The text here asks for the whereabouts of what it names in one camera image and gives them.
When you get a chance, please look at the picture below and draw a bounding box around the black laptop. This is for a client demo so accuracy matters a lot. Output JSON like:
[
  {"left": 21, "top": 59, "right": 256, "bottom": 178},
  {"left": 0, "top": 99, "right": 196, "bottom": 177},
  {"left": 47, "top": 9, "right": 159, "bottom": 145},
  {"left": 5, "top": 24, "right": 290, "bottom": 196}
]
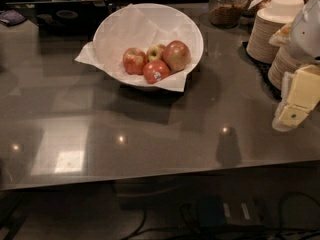
[{"left": 6, "top": 0, "right": 114, "bottom": 35}]

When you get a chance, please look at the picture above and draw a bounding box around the red apple with sticker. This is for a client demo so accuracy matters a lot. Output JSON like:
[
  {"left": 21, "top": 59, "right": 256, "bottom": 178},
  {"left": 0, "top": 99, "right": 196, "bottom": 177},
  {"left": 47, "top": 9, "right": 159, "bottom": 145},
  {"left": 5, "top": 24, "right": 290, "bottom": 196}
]
[{"left": 143, "top": 60, "right": 171, "bottom": 84}]

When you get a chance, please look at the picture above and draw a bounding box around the black floor cable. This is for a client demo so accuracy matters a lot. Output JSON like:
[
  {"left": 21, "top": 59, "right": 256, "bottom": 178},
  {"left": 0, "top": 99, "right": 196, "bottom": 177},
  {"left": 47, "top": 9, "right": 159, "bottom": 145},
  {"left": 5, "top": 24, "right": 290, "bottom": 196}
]
[{"left": 113, "top": 183, "right": 320, "bottom": 240}]

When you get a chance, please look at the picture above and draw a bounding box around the white bowl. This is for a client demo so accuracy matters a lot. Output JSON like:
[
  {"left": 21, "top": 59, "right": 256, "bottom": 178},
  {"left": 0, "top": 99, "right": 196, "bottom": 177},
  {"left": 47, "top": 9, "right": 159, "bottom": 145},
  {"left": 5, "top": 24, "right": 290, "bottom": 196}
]
[{"left": 92, "top": 2, "right": 205, "bottom": 89}]

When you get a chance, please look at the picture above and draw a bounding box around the white paper liner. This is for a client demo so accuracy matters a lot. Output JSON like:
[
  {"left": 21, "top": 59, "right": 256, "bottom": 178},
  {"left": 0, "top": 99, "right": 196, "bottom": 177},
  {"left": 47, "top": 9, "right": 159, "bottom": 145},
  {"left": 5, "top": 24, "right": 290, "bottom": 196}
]
[{"left": 75, "top": 3, "right": 198, "bottom": 93}]

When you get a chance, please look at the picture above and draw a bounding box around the paper plate stack rear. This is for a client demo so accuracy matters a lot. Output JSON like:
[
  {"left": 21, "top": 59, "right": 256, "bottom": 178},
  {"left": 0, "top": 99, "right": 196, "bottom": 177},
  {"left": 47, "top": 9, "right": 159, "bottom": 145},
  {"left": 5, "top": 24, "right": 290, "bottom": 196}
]
[{"left": 246, "top": 8, "right": 290, "bottom": 64}]

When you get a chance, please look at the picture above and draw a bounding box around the small yellow-green apple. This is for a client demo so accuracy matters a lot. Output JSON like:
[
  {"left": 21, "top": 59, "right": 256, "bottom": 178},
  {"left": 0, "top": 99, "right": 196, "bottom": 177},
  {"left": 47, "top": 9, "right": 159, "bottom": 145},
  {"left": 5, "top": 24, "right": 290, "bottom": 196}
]
[{"left": 147, "top": 44, "right": 165, "bottom": 62}]

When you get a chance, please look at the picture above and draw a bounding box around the white paper bowls stack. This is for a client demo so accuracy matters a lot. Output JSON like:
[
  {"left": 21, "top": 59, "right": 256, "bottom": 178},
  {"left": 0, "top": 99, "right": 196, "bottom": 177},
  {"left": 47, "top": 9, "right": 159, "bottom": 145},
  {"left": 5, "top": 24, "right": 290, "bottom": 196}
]
[{"left": 257, "top": 0, "right": 304, "bottom": 24}]

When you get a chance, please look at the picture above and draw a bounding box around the large red apple right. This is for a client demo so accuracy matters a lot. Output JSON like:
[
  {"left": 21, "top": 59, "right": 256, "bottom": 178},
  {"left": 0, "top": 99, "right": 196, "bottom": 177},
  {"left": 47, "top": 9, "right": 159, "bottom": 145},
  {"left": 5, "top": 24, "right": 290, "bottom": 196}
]
[{"left": 162, "top": 40, "right": 191, "bottom": 73}]

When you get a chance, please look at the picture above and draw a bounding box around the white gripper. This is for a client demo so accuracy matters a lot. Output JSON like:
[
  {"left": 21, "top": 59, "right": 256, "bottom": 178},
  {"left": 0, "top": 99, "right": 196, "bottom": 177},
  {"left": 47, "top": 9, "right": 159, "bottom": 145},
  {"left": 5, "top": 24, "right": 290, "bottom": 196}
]
[{"left": 269, "top": 0, "right": 320, "bottom": 132}]

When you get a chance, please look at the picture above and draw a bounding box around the glass jar with granola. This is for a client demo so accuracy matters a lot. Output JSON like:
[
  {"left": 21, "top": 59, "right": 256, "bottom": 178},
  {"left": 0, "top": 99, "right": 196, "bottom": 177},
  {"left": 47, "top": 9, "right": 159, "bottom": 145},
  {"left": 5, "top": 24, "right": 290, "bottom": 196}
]
[{"left": 208, "top": 0, "right": 248, "bottom": 28}]

